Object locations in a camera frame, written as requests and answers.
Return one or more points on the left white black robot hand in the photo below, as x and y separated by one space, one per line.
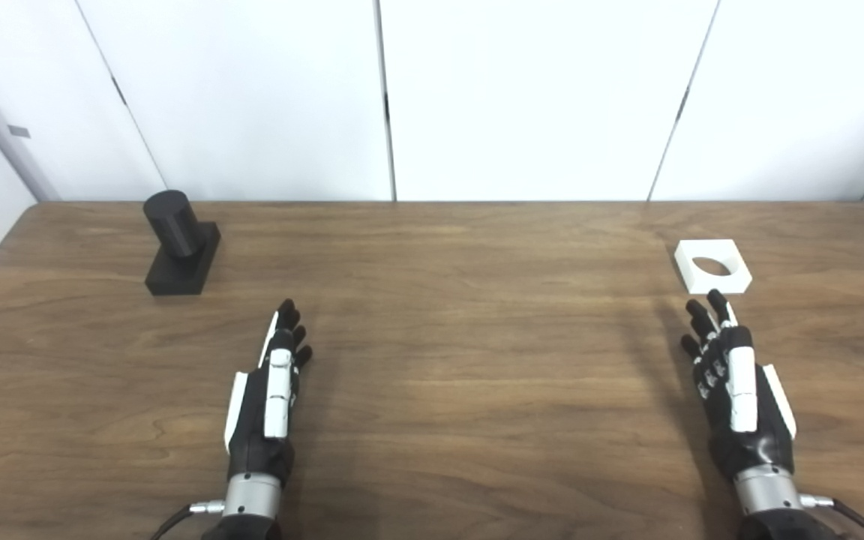
276 390

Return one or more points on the white square piece with hole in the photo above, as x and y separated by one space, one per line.
739 279

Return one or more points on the black panel joint clip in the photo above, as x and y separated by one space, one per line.
682 103
118 90
385 107

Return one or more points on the small gray tag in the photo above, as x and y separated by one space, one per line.
19 131

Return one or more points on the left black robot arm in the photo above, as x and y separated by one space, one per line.
252 496

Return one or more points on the black peg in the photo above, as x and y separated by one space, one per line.
173 225

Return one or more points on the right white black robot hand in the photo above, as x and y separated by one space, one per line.
741 390

